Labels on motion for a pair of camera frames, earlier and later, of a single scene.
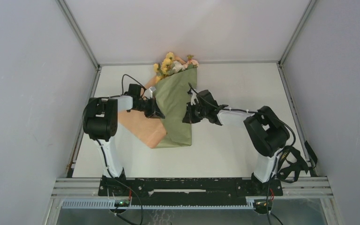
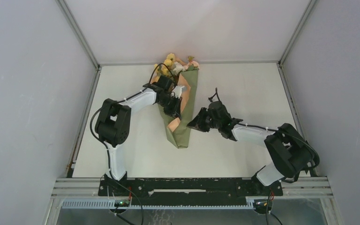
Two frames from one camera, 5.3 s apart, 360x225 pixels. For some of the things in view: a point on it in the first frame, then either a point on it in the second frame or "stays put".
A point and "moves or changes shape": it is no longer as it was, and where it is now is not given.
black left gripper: (153, 112) to (176, 110)
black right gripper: (190, 116) to (198, 123)
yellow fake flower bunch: (163, 69) stays put
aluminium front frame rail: (73, 187) stays put
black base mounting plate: (190, 191) stays put
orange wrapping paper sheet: (173, 94) moves or changes shape
